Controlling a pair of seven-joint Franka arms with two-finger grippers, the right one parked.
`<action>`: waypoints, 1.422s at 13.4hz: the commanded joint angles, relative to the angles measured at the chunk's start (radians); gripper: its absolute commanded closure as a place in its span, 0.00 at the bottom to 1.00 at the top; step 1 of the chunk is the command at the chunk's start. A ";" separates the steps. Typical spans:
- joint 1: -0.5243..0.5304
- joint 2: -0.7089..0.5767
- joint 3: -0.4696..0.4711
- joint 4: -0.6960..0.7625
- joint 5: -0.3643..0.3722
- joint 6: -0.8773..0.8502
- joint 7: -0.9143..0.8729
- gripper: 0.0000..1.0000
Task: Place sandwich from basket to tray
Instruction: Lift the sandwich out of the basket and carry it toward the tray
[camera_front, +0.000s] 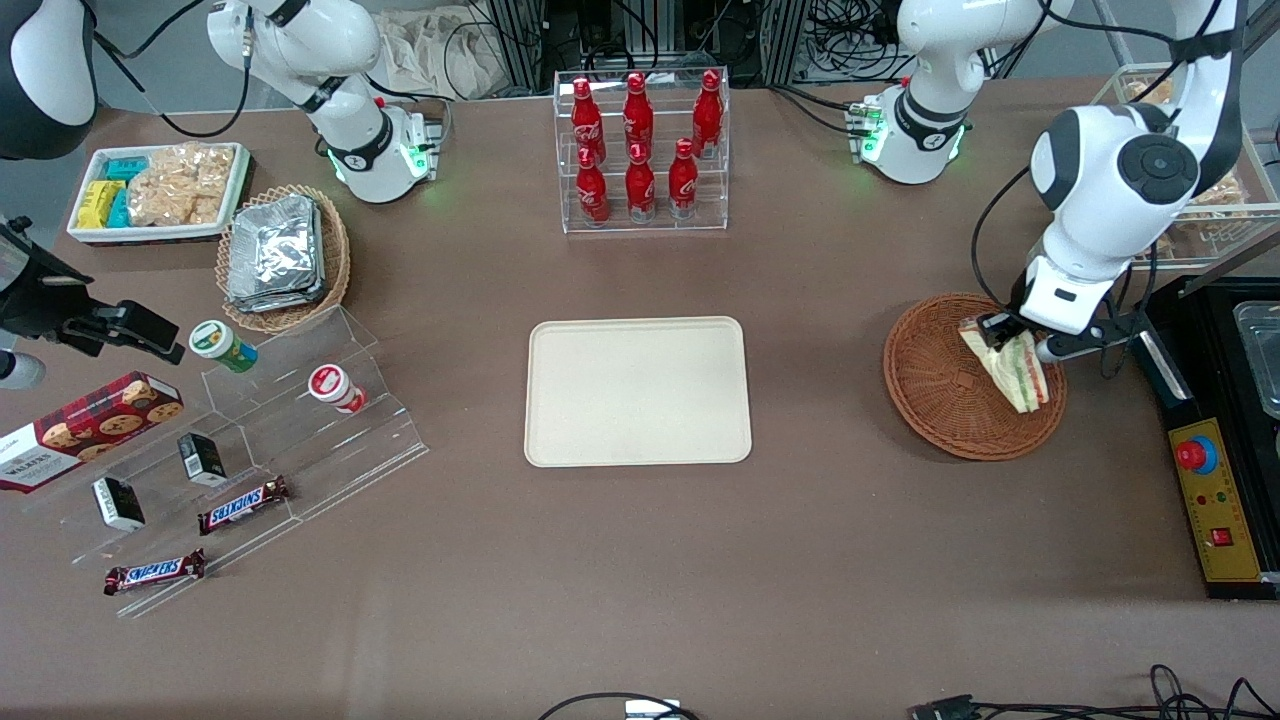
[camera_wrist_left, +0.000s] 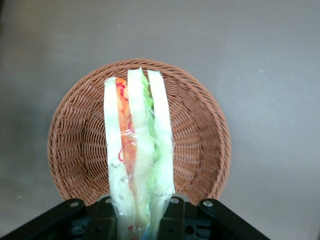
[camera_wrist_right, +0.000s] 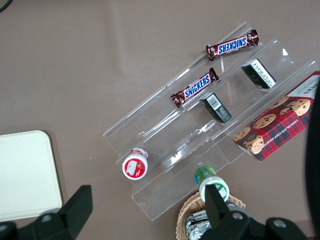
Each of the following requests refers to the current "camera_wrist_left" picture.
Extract round brown wicker basket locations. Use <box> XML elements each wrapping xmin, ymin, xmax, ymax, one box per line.
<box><xmin>47</xmin><ymin>58</ymin><xmax>232</xmax><ymax>207</ymax></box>

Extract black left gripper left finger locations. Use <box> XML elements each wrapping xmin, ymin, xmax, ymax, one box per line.
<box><xmin>0</xmin><ymin>193</ymin><xmax>119</xmax><ymax>240</ymax></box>

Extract triangle sandwich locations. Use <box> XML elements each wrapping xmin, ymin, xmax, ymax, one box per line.
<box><xmin>103</xmin><ymin>67</ymin><xmax>176</xmax><ymax>240</ymax></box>

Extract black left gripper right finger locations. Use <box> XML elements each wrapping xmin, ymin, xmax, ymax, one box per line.
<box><xmin>158</xmin><ymin>194</ymin><xmax>272</xmax><ymax>240</ymax></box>

